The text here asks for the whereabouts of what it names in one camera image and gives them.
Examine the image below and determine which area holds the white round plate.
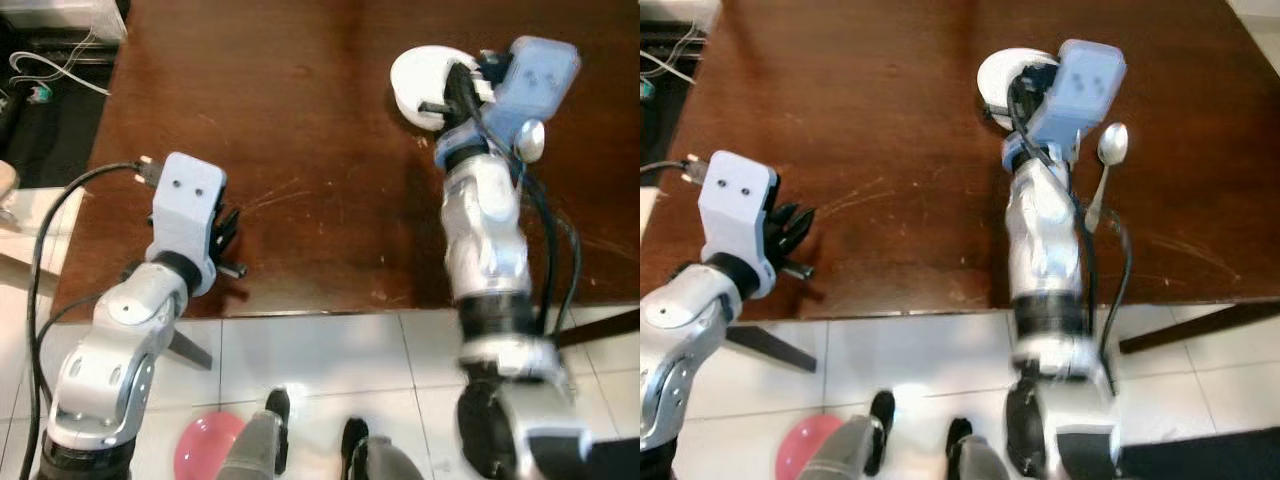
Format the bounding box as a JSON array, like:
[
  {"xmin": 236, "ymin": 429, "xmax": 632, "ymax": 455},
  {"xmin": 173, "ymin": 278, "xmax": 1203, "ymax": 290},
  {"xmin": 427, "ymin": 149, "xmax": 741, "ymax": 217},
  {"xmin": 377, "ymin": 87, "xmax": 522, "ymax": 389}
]
[
  {"xmin": 389, "ymin": 46, "xmax": 483, "ymax": 132},
  {"xmin": 976, "ymin": 46, "xmax": 1061, "ymax": 132}
]

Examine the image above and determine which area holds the silver metal spoon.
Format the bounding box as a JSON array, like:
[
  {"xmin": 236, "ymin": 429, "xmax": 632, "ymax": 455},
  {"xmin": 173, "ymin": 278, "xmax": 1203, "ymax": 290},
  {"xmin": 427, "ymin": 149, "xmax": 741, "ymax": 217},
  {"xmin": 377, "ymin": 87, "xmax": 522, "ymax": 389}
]
[
  {"xmin": 1084, "ymin": 122, "xmax": 1132, "ymax": 234},
  {"xmin": 514, "ymin": 119, "xmax": 548, "ymax": 164}
]

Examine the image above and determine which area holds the dark brown table leg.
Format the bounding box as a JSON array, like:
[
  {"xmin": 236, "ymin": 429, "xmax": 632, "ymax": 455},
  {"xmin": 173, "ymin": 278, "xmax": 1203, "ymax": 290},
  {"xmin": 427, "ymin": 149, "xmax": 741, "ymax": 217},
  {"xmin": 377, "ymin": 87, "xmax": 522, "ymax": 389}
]
[
  {"xmin": 1118, "ymin": 302, "xmax": 1280, "ymax": 355},
  {"xmin": 168, "ymin": 328, "xmax": 214, "ymax": 372},
  {"xmin": 724, "ymin": 323, "xmax": 818, "ymax": 374},
  {"xmin": 553, "ymin": 308, "xmax": 641, "ymax": 349}
]

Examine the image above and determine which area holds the pink ball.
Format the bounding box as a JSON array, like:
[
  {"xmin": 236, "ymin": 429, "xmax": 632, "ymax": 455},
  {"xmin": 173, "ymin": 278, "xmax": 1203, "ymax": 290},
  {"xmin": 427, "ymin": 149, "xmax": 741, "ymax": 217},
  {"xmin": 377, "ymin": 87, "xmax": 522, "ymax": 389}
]
[
  {"xmin": 775, "ymin": 414, "xmax": 847, "ymax": 480},
  {"xmin": 173, "ymin": 410, "xmax": 247, "ymax": 480}
]

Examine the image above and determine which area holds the grey robot left leg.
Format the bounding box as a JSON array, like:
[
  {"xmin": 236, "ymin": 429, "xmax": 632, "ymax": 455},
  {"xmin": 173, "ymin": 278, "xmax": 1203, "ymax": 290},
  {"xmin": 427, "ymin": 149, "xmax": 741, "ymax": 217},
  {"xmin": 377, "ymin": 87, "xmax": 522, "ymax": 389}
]
[
  {"xmin": 218, "ymin": 388, "xmax": 293, "ymax": 480},
  {"xmin": 798, "ymin": 390, "xmax": 897, "ymax": 480}
]

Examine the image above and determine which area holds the grey robot leg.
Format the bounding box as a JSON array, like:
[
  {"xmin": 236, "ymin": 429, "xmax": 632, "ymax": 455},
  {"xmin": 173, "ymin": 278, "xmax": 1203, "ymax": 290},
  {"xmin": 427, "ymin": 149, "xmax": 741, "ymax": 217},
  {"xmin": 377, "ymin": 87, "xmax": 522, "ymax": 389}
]
[
  {"xmin": 218, "ymin": 388, "xmax": 293, "ymax": 480},
  {"xmin": 798, "ymin": 390, "xmax": 897, "ymax": 480},
  {"xmin": 945, "ymin": 417, "xmax": 1014, "ymax": 480},
  {"xmin": 340, "ymin": 417, "xmax": 427, "ymax": 480}
]

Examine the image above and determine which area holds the white plastic box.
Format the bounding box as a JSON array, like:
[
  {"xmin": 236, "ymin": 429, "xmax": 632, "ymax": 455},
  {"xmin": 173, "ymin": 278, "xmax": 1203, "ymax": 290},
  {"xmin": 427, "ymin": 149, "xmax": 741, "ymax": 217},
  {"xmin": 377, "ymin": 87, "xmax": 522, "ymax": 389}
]
[
  {"xmin": 0, "ymin": 0, "xmax": 128, "ymax": 43},
  {"xmin": 640, "ymin": 0, "xmax": 723, "ymax": 31}
]

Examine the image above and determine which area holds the grey robot right leg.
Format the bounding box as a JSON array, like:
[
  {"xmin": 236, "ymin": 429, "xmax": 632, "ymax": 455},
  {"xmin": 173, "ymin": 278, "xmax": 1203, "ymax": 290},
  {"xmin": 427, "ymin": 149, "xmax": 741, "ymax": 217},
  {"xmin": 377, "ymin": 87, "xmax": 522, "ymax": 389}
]
[
  {"xmin": 340, "ymin": 417, "xmax": 427, "ymax": 480},
  {"xmin": 945, "ymin": 417, "xmax": 1014, "ymax": 480}
]

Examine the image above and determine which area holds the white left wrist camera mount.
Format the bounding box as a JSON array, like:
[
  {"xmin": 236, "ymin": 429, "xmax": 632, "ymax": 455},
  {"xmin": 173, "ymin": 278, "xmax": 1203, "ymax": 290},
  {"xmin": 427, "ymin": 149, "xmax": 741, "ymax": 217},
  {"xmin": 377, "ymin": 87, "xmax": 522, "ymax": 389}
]
[
  {"xmin": 150, "ymin": 152, "xmax": 229, "ymax": 297},
  {"xmin": 697, "ymin": 150, "xmax": 780, "ymax": 299}
]

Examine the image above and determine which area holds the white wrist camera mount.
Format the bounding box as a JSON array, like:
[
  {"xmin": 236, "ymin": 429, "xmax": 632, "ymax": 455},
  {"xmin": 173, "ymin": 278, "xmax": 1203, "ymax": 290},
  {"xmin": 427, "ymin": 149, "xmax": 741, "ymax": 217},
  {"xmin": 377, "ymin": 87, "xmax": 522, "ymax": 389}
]
[
  {"xmin": 150, "ymin": 152, "xmax": 229, "ymax": 297},
  {"xmin": 697, "ymin": 150, "xmax": 780, "ymax": 299},
  {"xmin": 1028, "ymin": 39, "xmax": 1128, "ymax": 153},
  {"xmin": 486, "ymin": 36, "xmax": 582, "ymax": 143}
]

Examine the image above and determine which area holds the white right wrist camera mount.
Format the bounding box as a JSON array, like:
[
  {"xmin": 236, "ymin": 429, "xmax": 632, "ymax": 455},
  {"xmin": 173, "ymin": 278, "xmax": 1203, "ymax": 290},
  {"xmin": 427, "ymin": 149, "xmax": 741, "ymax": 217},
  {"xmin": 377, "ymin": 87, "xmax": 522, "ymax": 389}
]
[
  {"xmin": 486, "ymin": 36, "xmax": 582, "ymax": 143},
  {"xmin": 1028, "ymin": 39, "xmax": 1128, "ymax": 153}
]

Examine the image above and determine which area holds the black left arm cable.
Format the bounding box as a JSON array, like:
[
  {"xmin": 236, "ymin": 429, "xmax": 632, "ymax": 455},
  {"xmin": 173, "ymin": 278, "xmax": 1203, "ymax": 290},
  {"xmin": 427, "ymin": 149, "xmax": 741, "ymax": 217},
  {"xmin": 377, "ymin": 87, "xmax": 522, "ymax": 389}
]
[
  {"xmin": 640, "ymin": 155, "xmax": 709, "ymax": 185},
  {"xmin": 18, "ymin": 157, "xmax": 161, "ymax": 480}
]

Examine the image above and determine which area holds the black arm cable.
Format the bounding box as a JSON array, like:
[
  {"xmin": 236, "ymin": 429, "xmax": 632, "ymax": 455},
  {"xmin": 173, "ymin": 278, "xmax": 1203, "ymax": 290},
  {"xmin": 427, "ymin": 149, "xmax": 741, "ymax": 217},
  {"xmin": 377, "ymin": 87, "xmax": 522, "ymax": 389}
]
[
  {"xmin": 640, "ymin": 155, "xmax": 709, "ymax": 185},
  {"xmin": 1008, "ymin": 70, "xmax": 1137, "ymax": 393},
  {"xmin": 18, "ymin": 157, "xmax": 161, "ymax": 480},
  {"xmin": 455, "ymin": 70, "xmax": 583, "ymax": 336}
]

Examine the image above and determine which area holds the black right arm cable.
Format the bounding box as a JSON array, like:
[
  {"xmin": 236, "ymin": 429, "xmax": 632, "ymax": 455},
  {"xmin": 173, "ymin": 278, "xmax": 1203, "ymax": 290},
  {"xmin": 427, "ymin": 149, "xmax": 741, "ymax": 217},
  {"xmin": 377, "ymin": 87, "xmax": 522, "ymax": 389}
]
[
  {"xmin": 1008, "ymin": 70, "xmax": 1137, "ymax": 393},
  {"xmin": 455, "ymin": 70, "xmax": 583, "ymax": 336}
]

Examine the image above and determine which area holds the thin white cable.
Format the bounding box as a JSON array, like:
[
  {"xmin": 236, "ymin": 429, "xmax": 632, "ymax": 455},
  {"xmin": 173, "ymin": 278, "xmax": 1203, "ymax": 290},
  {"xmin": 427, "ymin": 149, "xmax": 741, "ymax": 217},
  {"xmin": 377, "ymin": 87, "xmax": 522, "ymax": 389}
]
[
  {"xmin": 640, "ymin": 28, "xmax": 709, "ymax": 86},
  {"xmin": 8, "ymin": 30, "xmax": 113, "ymax": 98}
]

